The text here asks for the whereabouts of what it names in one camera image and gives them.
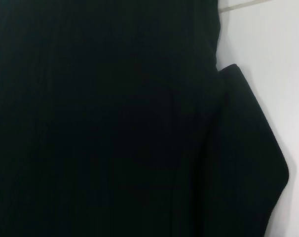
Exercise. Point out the black t-shirt with FREE print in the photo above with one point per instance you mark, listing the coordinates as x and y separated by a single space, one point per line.
102 111

